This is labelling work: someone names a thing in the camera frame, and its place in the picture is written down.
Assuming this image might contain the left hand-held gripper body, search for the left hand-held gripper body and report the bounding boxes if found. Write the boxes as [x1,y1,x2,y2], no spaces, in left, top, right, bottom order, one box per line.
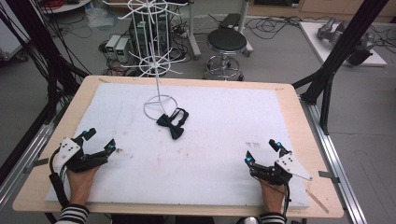
[53,135,110,174]

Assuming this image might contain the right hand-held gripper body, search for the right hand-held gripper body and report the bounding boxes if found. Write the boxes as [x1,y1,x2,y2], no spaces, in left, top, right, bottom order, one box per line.
[247,151,314,187]

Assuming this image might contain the black bow tie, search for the black bow tie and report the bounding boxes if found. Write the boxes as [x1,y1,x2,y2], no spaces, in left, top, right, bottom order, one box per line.
[155,106,191,141]

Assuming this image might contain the white wire display rack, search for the white wire display rack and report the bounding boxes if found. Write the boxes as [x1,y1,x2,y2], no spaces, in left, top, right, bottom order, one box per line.
[102,0,190,122]

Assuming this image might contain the person's left hand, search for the person's left hand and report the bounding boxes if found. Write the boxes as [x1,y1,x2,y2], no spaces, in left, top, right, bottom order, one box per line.
[65,165,101,207]

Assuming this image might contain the person's right hand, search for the person's right hand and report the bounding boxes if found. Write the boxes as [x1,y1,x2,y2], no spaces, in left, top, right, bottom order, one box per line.
[259,179,286,216]

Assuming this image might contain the white foam mat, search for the white foam mat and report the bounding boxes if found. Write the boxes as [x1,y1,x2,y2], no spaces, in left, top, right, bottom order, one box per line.
[44,81,311,209]

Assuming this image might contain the thin wooden stick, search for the thin wooden stick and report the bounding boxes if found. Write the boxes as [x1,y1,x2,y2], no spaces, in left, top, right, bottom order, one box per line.
[304,188,331,215]

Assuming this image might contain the person's right striped sleeve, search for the person's right striped sleeve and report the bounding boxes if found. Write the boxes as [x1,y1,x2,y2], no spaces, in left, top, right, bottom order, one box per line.
[259,211,288,224]

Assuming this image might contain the person's striped sleeve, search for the person's striped sleeve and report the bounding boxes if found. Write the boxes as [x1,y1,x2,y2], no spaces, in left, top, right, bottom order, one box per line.
[259,211,288,224]
[54,203,91,224]

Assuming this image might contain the person's left striped sleeve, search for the person's left striped sleeve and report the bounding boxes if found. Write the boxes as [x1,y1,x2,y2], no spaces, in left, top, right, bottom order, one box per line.
[54,203,91,224]

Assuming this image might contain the person's dark trousers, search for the person's dark trousers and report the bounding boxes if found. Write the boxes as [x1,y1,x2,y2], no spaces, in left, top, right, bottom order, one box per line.
[109,214,217,224]

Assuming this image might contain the grey bench power supply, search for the grey bench power supply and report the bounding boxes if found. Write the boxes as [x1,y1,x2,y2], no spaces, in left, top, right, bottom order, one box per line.
[114,37,131,63]
[104,34,122,59]

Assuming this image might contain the white floor board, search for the white floor board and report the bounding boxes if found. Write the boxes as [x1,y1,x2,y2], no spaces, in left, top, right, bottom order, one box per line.
[298,21,389,68]

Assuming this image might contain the computer tower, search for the computer tower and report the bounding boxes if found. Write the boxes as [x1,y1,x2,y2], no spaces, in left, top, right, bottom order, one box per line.
[128,11,171,58]

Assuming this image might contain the black round stool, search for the black round stool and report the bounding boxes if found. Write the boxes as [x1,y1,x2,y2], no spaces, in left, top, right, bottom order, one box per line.
[202,28,248,82]

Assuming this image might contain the clear plastic bag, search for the clear plastic bag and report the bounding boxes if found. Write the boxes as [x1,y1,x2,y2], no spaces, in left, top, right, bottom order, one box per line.
[85,5,120,30]

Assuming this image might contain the grey table leg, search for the grey table leg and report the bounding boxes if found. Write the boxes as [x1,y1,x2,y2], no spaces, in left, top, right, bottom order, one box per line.
[237,0,254,58]
[186,0,203,61]

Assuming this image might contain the black foot pedal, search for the black foot pedal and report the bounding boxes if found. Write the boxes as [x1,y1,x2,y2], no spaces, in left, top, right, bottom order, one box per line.
[219,12,243,31]

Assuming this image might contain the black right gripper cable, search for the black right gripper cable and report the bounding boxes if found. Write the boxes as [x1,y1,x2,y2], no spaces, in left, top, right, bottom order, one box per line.
[281,181,291,218]

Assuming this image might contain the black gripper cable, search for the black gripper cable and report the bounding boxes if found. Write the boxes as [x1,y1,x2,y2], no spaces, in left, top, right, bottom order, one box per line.
[281,181,291,218]
[48,147,71,209]

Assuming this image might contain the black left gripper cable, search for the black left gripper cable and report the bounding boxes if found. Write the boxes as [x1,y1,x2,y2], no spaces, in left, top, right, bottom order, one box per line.
[48,147,71,209]

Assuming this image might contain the metal table bracket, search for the metal table bracket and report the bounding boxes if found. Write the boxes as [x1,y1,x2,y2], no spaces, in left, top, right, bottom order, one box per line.
[318,170,341,185]
[22,157,50,175]

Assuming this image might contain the aluminium rail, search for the aluminium rail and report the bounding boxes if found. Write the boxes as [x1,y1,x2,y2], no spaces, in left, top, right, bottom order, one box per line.
[0,122,56,213]
[300,95,369,224]

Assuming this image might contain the black frame with cable bundle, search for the black frame with cable bundle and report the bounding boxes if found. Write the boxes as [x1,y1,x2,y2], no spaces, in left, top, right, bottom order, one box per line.
[0,0,92,185]

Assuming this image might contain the black metal frame stand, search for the black metal frame stand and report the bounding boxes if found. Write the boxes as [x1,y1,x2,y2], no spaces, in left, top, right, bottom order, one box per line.
[291,0,390,136]

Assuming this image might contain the black floor cables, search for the black floor cables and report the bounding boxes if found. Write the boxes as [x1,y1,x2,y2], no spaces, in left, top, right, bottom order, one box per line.
[245,14,316,41]

